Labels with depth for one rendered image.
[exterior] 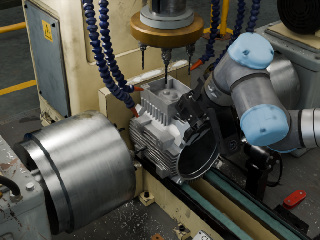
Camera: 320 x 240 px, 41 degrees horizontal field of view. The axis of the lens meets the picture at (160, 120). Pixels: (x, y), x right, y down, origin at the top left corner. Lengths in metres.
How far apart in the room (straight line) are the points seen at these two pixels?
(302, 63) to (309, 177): 0.37
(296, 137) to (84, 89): 0.63
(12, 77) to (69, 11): 2.64
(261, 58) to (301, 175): 0.75
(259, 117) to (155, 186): 0.58
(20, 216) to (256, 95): 0.48
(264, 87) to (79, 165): 0.41
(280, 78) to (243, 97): 0.54
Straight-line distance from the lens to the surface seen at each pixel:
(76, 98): 1.22
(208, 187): 1.21
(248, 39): 0.78
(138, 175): 1.24
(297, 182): 1.42
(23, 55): 4.08
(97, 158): 0.92
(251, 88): 0.75
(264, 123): 0.72
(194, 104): 0.92
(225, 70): 0.79
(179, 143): 1.04
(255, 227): 1.14
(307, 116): 0.84
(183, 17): 1.00
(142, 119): 1.13
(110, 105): 1.13
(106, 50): 0.97
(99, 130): 0.95
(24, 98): 3.40
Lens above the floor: 1.72
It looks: 35 degrees down
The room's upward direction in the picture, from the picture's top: 1 degrees clockwise
